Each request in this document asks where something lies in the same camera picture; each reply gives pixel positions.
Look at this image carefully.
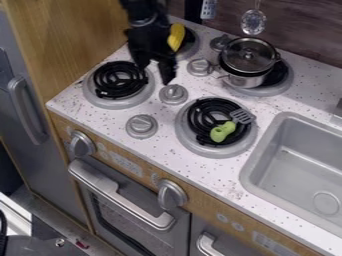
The yellow toy banana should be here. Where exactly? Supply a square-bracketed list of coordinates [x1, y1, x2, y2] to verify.
[165, 22, 188, 53]

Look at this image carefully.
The silver hanging spatula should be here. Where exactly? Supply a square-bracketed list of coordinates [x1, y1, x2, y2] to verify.
[199, 0, 220, 21]

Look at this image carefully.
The silver pot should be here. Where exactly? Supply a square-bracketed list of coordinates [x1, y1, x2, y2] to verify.
[216, 36, 284, 90]

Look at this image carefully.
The toy sink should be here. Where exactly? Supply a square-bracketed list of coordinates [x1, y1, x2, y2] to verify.
[237, 111, 342, 240]

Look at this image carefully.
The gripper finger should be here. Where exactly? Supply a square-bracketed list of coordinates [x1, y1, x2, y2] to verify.
[129, 50, 154, 72]
[156, 59, 180, 86]

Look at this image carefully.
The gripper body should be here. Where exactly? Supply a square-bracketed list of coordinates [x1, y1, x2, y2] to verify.
[122, 22, 180, 63]

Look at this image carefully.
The grey toy fridge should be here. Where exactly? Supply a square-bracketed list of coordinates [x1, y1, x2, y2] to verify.
[0, 6, 89, 228]

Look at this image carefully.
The toy stove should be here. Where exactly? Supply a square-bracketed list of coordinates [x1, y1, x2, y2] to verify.
[81, 23, 296, 160]

